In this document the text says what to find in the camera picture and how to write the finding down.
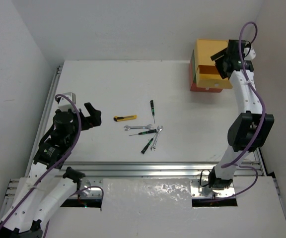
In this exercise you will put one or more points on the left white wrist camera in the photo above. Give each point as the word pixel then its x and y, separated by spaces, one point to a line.
pixel 64 105

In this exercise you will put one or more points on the aluminium front rail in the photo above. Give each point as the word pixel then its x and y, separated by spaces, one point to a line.
pixel 96 172

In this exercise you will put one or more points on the diagonal silver wrench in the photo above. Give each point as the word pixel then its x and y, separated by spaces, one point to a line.
pixel 159 130

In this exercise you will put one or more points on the horizontal silver wrench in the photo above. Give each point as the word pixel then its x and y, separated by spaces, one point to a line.
pixel 149 127

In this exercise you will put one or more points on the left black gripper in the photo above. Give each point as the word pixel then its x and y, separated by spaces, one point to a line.
pixel 85 119

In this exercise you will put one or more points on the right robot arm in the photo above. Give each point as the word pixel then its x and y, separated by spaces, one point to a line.
pixel 251 128

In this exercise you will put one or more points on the yellow drawer box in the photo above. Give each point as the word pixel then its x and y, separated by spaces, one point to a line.
pixel 207 75

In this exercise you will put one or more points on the green drawer box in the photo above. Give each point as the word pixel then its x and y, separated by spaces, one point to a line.
pixel 193 68

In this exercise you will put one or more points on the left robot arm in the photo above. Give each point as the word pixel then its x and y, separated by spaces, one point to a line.
pixel 30 212

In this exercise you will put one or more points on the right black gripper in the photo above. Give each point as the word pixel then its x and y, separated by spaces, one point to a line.
pixel 223 54

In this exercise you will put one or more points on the white foam sheet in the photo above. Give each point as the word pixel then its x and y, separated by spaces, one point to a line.
pixel 146 193

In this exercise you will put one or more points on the black green screwdriver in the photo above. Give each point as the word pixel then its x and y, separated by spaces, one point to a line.
pixel 152 109
pixel 147 145
pixel 152 131

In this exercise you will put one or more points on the red drawer box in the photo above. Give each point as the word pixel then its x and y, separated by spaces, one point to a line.
pixel 195 88

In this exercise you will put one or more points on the yellow utility knife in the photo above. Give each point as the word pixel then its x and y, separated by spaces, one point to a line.
pixel 125 118

